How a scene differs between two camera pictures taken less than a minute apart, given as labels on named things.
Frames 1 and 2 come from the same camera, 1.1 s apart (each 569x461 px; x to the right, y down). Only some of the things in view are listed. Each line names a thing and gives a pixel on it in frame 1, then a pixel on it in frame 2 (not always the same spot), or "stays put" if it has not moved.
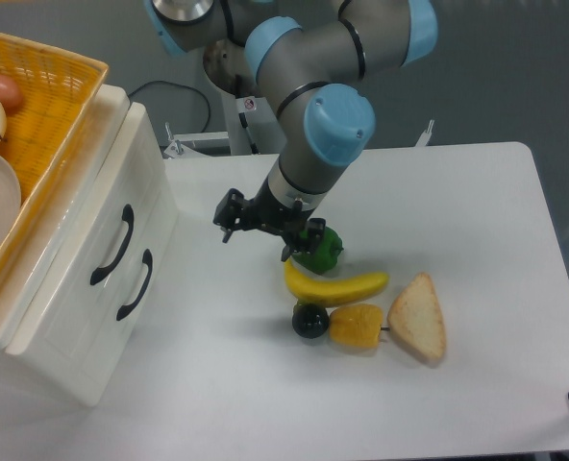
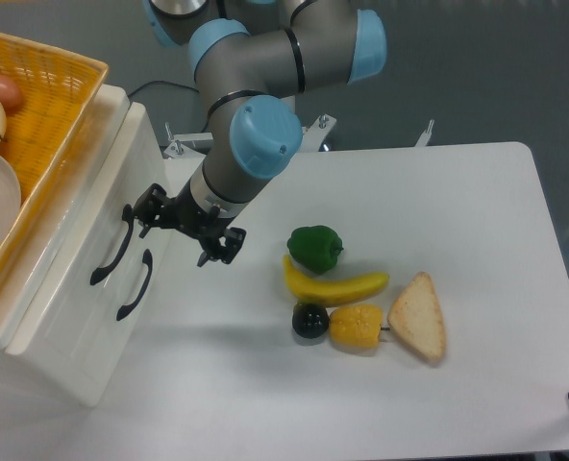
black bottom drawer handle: (148, 260) stays put
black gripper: (299, 232) -> (184, 212)
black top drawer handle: (127, 214) stays put
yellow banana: (320, 293) stays put
